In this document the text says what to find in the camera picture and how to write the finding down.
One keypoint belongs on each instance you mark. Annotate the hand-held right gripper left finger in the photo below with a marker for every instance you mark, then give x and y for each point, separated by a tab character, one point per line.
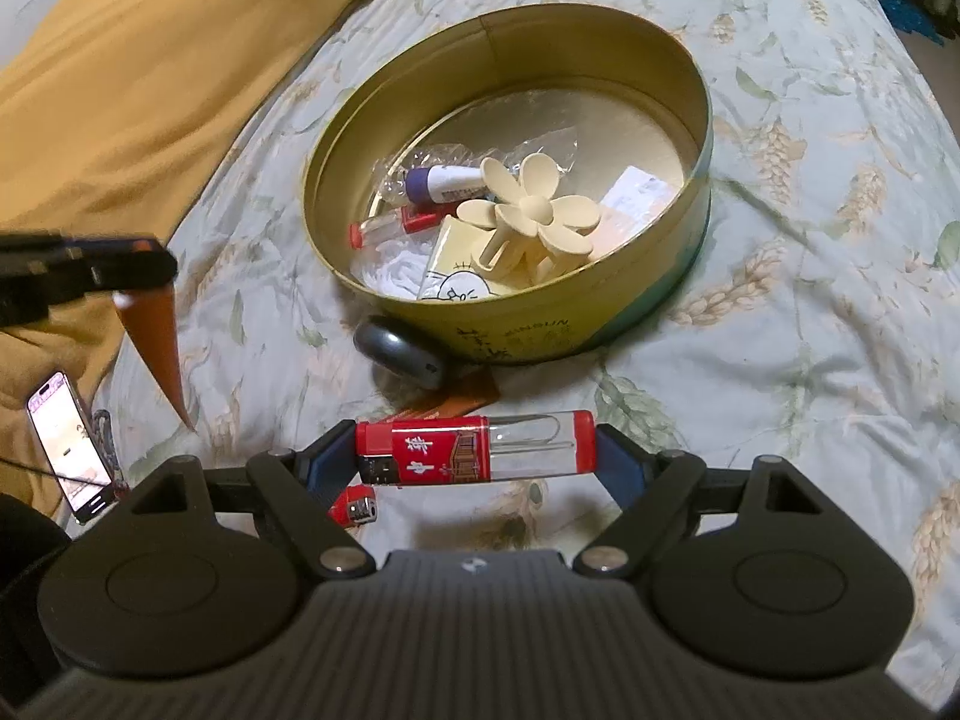
330	465

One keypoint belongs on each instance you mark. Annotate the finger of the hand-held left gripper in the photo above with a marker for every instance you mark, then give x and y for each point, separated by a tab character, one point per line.
135	270
37	249

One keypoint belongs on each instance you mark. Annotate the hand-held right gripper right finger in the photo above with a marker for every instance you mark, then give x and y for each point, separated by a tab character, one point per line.
619	465

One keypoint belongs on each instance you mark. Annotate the orange cosmetic tube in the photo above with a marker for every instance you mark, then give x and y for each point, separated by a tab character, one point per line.
154	345

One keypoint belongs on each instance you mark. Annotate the large red clear lighter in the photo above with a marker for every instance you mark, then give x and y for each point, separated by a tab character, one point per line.
465	450

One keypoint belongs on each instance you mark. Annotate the clear bag of cotton swabs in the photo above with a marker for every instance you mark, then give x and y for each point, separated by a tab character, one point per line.
394	270

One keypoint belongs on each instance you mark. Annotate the pale yellow cartoon packet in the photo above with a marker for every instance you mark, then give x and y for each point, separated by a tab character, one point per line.
457	262

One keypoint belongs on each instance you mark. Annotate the slim red clear lighter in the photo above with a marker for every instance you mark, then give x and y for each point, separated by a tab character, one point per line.
390	225

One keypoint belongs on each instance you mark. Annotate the white pink rectangular packet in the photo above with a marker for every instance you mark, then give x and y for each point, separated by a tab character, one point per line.
637	202

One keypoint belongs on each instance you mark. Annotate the cream flower hair claw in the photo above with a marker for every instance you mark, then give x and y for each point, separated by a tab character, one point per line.
525	210

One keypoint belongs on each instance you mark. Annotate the purple white small tube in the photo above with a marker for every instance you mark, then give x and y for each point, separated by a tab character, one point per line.
442	184

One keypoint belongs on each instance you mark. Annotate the round yellow floral tin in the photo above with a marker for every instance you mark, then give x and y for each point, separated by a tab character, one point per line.
615	127

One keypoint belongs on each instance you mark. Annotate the small red lighter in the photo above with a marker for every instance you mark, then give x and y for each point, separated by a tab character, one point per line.
354	510

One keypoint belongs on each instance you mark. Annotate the black glossy domed case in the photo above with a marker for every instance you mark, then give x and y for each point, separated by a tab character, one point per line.
397	352

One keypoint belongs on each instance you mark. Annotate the brown orange sachet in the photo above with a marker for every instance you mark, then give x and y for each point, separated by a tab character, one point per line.
465	394

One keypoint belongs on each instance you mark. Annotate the mustard yellow blanket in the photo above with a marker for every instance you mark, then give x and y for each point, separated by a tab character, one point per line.
150	90

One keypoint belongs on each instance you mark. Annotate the smartphone with lit screen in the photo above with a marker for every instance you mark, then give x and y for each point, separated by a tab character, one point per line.
71	450

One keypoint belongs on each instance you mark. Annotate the floral bed quilt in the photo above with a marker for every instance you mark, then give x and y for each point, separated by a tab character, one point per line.
787	315

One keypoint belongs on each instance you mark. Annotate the blue patterned mat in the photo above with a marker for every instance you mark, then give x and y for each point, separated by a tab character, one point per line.
922	19

